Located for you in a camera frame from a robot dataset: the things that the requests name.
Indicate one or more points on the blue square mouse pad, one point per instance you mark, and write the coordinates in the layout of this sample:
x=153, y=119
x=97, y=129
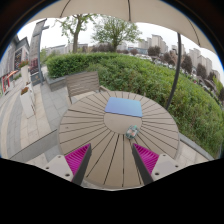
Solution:
x=124, y=107

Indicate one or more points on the tall thin-trunked tree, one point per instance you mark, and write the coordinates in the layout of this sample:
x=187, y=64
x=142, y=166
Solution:
x=76, y=33

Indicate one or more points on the beige patio umbrella canopy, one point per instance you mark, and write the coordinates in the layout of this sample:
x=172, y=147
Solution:
x=133, y=10

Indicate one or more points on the tall grey sign pillar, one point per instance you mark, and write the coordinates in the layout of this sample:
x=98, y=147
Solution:
x=36, y=50

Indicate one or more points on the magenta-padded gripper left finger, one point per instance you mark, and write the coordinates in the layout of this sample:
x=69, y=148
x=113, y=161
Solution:
x=76, y=160

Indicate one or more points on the dark curved umbrella pole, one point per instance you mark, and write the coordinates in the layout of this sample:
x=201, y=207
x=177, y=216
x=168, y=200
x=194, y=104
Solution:
x=175, y=73

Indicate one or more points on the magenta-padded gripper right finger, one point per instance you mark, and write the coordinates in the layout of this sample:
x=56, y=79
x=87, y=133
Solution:
x=148, y=160

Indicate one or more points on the green trimmed hedge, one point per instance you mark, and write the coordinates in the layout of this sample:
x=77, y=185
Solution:
x=146, y=76

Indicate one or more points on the round-crowned green tree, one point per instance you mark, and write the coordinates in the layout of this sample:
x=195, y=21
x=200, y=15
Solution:
x=115, y=31

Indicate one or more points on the white planter box with flowers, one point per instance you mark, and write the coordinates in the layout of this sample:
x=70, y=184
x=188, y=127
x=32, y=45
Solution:
x=26, y=101
x=24, y=71

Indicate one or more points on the brown slatted outdoor chair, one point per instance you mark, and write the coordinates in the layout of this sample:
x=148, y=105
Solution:
x=81, y=83

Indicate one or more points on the far apartment buildings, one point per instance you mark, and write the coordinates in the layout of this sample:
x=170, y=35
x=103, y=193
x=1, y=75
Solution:
x=156, y=41

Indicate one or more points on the transparent green computer mouse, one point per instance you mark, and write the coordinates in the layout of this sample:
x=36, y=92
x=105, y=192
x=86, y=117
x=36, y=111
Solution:
x=132, y=132

